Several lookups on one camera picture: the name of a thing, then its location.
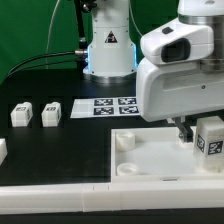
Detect white left barrier block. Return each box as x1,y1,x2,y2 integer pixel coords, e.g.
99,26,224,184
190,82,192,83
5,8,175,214
0,138,8,165

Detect white front barrier wall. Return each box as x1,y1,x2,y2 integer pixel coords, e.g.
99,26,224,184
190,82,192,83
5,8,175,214
0,180,224,215

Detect black cable lower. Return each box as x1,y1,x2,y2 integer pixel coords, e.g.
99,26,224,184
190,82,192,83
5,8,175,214
9,59,88,76

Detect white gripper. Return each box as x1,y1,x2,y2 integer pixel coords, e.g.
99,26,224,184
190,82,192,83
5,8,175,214
136,58,224,143

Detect white square tabletop tray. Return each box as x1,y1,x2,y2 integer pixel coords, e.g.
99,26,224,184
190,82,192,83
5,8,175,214
111,127,224,183

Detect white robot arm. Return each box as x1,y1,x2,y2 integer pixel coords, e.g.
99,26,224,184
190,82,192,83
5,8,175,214
82,0,224,141

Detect white sheet with tags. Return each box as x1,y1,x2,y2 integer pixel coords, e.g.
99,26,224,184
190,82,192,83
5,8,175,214
71,97,139,119

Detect white cable right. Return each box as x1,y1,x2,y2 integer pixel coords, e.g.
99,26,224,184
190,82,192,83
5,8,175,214
129,0,145,38

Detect grey thin cable left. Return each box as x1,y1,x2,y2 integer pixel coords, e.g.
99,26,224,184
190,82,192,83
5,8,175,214
45,0,62,70

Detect black cable upper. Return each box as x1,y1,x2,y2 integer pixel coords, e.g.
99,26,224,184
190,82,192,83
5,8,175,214
6,50,88,78

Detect black cable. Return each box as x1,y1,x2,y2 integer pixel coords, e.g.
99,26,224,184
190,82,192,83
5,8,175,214
9,59,88,76
6,50,88,78

